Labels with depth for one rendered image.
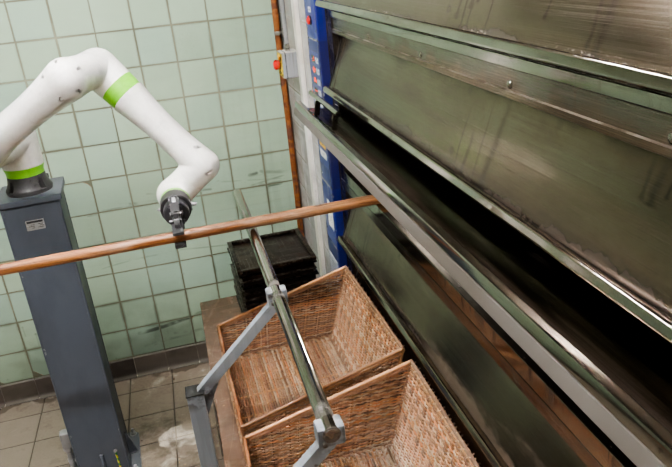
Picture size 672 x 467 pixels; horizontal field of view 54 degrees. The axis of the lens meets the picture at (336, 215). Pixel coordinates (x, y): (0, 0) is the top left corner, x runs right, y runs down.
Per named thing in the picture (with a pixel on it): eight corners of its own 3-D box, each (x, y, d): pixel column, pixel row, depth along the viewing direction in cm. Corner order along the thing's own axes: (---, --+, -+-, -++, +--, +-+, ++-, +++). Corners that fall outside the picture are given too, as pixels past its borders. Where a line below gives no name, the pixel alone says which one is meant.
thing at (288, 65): (296, 72, 269) (293, 47, 265) (301, 76, 259) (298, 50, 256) (278, 75, 267) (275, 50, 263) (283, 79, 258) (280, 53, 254)
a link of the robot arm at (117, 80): (59, 72, 196) (80, 42, 191) (82, 64, 208) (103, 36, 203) (106, 114, 199) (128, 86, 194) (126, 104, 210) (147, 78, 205)
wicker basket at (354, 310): (353, 330, 238) (347, 262, 228) (413, 429, 188) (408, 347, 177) (220, 361, 227) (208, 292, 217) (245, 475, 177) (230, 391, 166)
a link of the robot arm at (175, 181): (175, 211, 215) (149, 190, 211) (201, 184, 215) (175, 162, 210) (177, 227, 203) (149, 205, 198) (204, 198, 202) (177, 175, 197)
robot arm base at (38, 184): (13, 178, 237) (8, 162, 235) (56, 171, 241) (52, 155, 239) (4, 201, 214) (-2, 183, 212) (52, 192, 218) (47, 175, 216)
